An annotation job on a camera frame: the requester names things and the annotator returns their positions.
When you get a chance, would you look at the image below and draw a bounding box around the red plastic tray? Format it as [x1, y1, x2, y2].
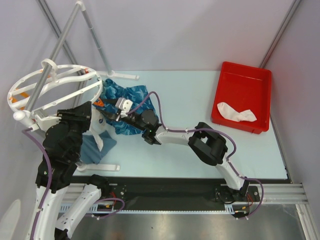
[211, 61, 272, 134]

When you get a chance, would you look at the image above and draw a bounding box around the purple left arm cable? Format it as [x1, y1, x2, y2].
[22, 128, 126, 240]

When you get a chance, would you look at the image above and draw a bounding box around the grey drying rack frame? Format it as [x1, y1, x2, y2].
[12, 0, 140, 174]

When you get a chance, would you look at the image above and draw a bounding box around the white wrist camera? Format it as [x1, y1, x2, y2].
[115, 97, 133, 118]
[33, 109, 61, 132]

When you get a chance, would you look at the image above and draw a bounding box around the grey blue sock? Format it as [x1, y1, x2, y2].
[80, 131, 117, 165]

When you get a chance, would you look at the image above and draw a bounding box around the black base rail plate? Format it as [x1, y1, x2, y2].
[99, 176, 261, 213]

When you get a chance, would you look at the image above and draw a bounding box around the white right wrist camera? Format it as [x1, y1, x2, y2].
[115, 97, 133, 118]

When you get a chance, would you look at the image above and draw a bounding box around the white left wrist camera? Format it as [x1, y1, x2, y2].
[33, 109, 61, 132]

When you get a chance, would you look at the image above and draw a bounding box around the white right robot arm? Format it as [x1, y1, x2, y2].
[97, 97, 249, 202]

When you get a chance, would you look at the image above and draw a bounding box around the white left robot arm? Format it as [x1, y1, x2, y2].
[26, 101, 110, 240]

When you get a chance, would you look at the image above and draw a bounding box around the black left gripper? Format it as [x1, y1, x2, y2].
[57, 100, 93, 158]

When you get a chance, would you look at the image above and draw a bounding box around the blue patterned cloth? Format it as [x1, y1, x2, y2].
[93, 78, 156, 136]

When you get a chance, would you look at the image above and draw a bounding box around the white round clip hanger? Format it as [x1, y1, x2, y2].
[7, 58, 103, 112]

